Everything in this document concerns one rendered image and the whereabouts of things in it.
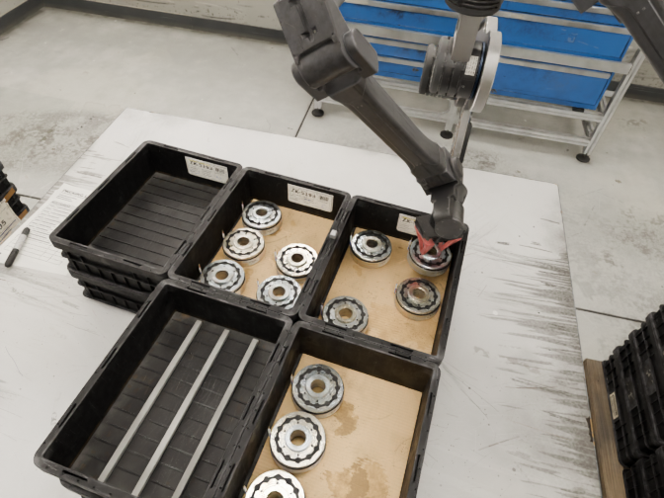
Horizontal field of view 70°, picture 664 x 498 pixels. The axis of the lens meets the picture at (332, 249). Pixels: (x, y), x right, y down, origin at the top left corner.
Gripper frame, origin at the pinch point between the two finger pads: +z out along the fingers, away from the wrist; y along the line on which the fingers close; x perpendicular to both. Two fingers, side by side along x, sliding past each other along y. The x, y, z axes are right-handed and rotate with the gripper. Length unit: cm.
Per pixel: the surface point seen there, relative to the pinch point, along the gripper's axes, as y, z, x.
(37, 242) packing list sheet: -95, 23, 48
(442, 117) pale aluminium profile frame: 103, 76, 147
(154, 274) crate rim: -63, -1, 8
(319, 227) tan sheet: -21.4, 7.5, 20.0
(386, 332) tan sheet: -17.1, 6.7, -14.9
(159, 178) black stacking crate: -59, 9, 51
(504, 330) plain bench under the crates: 17.8, 18.5, -17.1
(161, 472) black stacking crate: -67, 8, -29
